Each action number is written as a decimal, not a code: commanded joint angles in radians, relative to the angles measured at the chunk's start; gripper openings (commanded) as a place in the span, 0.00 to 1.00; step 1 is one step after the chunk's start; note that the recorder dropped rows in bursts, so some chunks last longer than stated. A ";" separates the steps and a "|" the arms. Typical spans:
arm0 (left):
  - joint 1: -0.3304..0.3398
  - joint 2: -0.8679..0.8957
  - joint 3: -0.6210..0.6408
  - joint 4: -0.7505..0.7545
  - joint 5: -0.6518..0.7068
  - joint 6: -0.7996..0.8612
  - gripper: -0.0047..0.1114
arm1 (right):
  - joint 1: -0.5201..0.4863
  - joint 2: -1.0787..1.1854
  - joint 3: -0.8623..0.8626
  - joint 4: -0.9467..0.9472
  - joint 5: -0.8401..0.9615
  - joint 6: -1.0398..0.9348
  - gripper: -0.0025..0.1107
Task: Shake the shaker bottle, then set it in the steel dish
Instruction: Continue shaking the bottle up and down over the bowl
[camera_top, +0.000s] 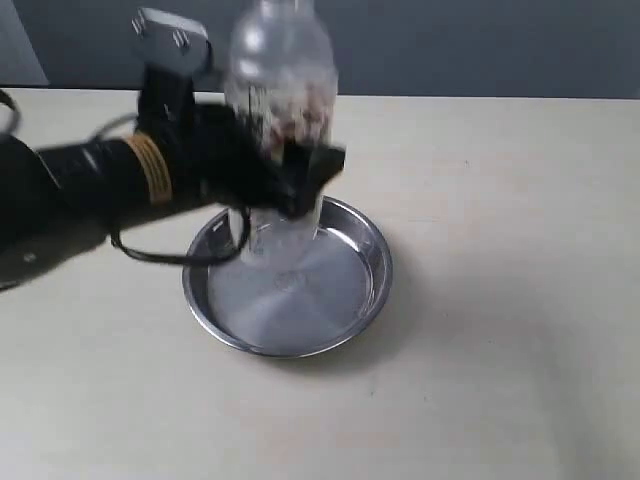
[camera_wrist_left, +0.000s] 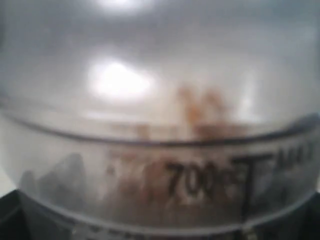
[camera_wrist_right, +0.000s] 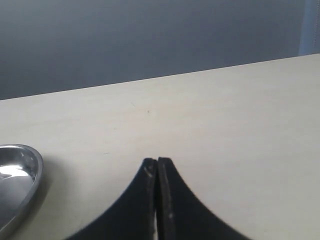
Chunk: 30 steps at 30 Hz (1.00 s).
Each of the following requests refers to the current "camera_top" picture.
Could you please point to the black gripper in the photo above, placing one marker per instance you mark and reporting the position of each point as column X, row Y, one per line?
column 211, row 156

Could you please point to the clear plastic bottle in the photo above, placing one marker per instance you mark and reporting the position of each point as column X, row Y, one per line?
column 282, row 79

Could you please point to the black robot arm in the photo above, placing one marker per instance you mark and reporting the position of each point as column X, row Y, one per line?
column 64, row 201

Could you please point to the round stainless steel dish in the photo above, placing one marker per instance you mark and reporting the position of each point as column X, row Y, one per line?
column 332, row 295

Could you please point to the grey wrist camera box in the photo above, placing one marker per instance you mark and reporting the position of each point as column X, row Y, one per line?
column 171, row 42

